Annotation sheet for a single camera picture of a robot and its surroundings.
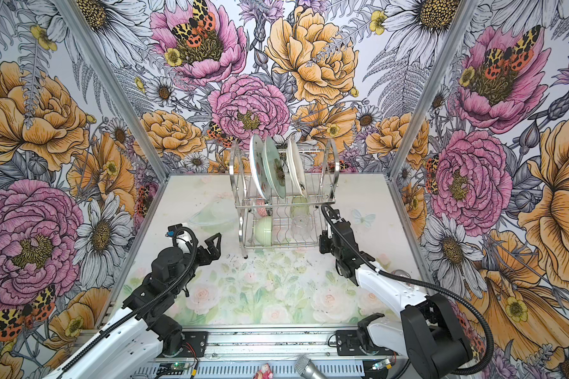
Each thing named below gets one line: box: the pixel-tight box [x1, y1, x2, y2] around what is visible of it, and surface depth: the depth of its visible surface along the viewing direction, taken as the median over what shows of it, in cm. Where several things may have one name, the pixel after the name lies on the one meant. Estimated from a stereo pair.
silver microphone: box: [293, 353, 330, 379], surface depth 69 cm
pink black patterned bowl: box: [256, 201, 268, 218], surface depth 96 cm
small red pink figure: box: [252, 363, 275, 379], surface depth 69 cm
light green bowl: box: [254, 215, 273, 247], surface depth 87 cm
